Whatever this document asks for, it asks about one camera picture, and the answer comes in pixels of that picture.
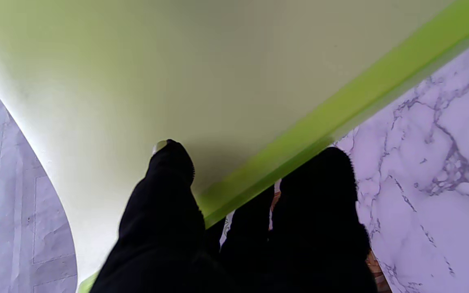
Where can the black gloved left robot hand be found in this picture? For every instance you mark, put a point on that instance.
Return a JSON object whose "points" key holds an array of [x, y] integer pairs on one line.
{"points": [[259, 252]]}

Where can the yellow-green translucent file folder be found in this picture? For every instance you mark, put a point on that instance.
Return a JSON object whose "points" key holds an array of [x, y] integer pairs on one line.
{"points": [[177, 61]]}

